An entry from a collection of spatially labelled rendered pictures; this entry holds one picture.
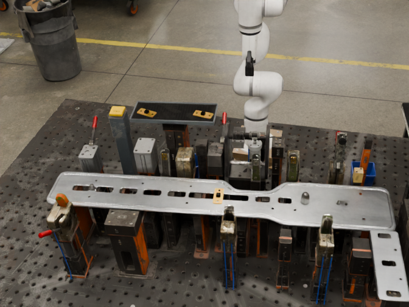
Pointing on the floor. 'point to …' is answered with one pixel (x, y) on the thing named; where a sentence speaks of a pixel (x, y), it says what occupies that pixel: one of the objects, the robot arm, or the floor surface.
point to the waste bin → (50, 36)
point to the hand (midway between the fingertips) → (250, 67)
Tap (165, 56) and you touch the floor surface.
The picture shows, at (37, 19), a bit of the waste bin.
